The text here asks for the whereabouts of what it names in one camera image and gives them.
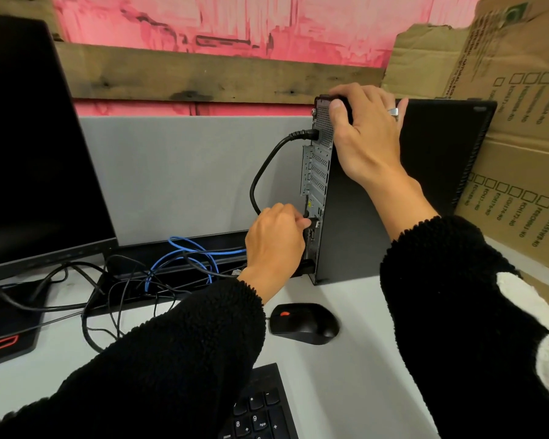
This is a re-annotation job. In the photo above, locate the black desktop tower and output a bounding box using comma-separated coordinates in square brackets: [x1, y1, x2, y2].
[300, 93, 498, 287]

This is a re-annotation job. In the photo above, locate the person's right hand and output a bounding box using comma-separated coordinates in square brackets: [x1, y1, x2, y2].
[328, 82, 422, 190]

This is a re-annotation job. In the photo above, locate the white desk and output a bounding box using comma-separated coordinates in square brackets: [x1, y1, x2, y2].
[0, 265, 440, 439]

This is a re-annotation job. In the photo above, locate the person's left forearm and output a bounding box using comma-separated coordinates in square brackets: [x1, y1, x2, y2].
[0, 276, 267, 439]

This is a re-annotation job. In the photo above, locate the printed brown cardboard box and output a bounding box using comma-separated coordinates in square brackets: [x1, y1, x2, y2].
[441, 0, 549, 275]

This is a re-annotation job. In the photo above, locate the black monitor cable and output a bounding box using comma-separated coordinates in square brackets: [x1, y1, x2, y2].
[0, 261, 110, 315]

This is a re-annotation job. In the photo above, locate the blue network cable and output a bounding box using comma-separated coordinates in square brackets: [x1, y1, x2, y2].
[144, 236, 248, 293]

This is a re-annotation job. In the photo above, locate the black computer monitor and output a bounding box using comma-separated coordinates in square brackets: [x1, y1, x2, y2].
[0, 12, 119, 371]

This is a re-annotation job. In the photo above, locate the black mouse with red wheel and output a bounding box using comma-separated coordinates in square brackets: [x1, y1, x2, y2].
[268, 302, 341, 346]

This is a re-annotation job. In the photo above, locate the black keyboard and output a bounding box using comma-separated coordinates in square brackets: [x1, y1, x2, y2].
[217, 362, 300, 439]

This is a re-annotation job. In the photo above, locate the long weathered wooden plank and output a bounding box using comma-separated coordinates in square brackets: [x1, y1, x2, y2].
[54, 40, 387, 105]

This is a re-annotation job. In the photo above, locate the plain brown cardboard sheet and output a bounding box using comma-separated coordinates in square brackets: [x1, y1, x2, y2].
[381, 23, 472, 100]

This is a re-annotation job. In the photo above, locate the person's right forearm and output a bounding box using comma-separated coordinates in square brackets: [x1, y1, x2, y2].
[364, 176, 549, 439]

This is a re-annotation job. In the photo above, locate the person's left hand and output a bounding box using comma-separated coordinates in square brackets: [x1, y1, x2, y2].
[237, 203, 312, 305]

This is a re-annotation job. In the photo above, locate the thick black power cable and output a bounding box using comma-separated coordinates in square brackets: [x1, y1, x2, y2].
[249, 128, 320, 215]

